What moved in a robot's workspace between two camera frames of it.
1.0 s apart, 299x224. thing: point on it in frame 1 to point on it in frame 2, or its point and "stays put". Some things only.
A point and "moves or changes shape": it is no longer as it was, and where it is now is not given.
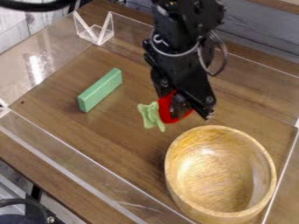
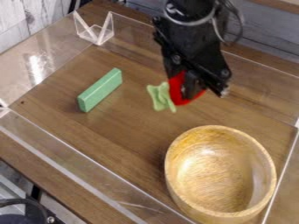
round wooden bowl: [220, 174] stays put
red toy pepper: [157, 113] moves or changes shape
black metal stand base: [34, 214] stays put
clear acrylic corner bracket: [94, 33] stays put
